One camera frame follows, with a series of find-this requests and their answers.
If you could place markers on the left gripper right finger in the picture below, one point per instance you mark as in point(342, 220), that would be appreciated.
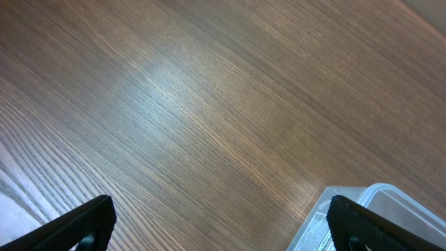
point(356, 228)

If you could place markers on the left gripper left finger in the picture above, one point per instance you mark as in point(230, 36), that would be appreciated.
point(87, 227)

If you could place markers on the clear plastic container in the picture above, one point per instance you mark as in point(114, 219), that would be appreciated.
point(383, 199)

